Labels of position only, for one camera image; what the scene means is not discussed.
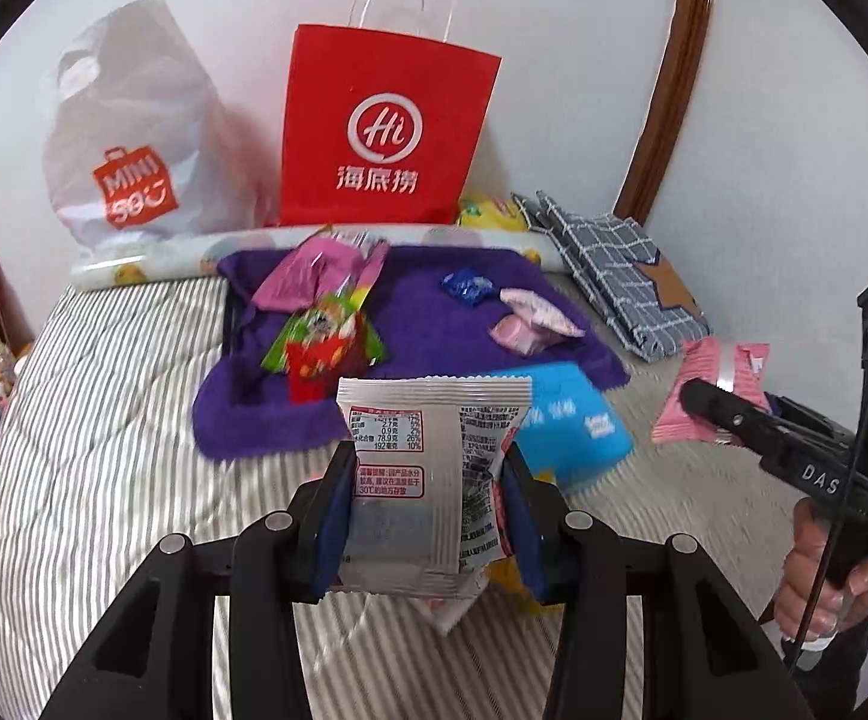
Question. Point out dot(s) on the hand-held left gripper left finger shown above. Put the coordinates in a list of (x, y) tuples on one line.
[(329, 540)]

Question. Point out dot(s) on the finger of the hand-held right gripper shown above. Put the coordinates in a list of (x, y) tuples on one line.
[(726, 416)]

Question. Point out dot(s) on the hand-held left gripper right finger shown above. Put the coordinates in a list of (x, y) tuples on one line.
[(531, 540)]

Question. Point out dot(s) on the pink striped snack packet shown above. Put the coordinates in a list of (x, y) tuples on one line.
[(670, 420)]

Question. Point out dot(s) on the silver snack packet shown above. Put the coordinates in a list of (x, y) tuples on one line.
[(419, 465)]

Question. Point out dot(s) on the blue tissue pack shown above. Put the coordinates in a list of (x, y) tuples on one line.
[(584, 427)]

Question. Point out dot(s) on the green snack packet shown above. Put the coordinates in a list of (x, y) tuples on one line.
[(321, 326)]

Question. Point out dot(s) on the large pink snack packet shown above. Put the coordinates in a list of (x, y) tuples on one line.
[(299, 270)]

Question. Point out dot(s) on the person's right forearm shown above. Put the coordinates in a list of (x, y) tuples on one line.
[(838, 675)]

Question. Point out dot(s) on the person's right hand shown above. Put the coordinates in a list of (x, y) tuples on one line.
[(805, 577)]

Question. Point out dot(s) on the blue checked folded cloth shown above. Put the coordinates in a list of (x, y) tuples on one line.
[(614, 277)]

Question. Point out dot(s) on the purple towel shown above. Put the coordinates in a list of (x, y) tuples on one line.
[(419, 330)]

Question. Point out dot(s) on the small blue candy packet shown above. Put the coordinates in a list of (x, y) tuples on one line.
[(467, 287)]

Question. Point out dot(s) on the striped bed mattress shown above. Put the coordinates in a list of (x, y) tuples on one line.
[(104, 405)]

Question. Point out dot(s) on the yellow snack bag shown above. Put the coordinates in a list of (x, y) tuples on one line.
[(490, 214)]

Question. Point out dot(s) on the patterned wrapping paper roll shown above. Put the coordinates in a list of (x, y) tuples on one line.
[(156, 259)]

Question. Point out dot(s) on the red paper bag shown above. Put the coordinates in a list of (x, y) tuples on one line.
[(381, 90)]

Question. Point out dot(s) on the white plastic shopping bag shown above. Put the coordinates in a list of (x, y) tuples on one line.
[(149, 112)]

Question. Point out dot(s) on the brown wooden door frame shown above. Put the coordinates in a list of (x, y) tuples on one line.
[(674, 90)]

